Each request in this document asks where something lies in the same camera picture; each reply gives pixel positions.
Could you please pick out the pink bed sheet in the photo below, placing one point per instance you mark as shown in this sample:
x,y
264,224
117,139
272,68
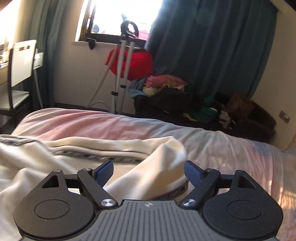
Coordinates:
x,y
272,168

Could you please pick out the pile of mixed clothes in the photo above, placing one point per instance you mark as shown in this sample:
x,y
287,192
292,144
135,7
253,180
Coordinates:
x,y
181,107

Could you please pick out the small black window clamp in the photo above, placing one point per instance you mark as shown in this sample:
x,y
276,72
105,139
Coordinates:
x,y
91,43

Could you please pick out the white dark-framed chair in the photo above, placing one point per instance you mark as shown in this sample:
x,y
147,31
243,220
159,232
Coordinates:
x,y
20,68

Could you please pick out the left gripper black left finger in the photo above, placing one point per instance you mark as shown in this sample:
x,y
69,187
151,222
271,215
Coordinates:
x,y
93,181

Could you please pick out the cream white sweatshirt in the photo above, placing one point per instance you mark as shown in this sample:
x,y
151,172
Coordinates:
x,y
143,169

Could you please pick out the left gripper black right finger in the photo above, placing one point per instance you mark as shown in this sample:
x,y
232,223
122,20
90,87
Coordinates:
x,y
204,182

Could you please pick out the dark framed window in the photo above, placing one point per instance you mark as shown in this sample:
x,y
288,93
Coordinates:
x,y
101,20

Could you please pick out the teal left curtain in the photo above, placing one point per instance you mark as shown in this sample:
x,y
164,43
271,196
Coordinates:
x,y
48,22

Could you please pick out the teal right curtain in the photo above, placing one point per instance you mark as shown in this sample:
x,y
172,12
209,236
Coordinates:
x,y
216,46

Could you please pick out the garment steamer stand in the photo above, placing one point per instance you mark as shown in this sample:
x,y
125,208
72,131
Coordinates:
x,y
123,54

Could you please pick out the brown bag on floor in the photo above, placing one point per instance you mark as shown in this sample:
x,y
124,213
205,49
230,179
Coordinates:
x,y
239,102

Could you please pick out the wall socket plate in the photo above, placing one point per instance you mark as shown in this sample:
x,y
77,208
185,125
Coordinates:
x,y
284,117

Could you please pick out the teal curtain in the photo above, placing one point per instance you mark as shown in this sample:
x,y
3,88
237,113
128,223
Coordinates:
x,y
216,46
48,22

